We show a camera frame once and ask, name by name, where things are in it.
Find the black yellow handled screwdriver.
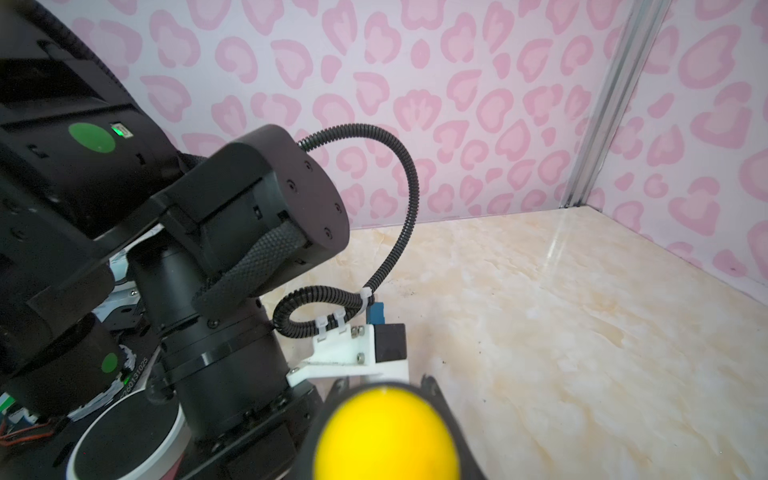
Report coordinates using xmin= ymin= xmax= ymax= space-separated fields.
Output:
xmin=286 ymin=375 xmax=486 ymax=479

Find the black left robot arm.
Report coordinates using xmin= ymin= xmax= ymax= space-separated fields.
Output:
xmin=1 ymin=1 xmax=350 ymax=479

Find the pink black tape roll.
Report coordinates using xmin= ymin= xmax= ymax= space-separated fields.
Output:
xmin=66 ymin=390 xmax=191 ymax=480

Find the black left camera cable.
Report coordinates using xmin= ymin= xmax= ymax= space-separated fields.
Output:
xmin=272 ymin=123 xmax=420 ymax=340

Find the aluminium frame strut left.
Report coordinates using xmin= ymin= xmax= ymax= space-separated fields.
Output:
xmin=560 ymin=0 xmax=672 ymax=208

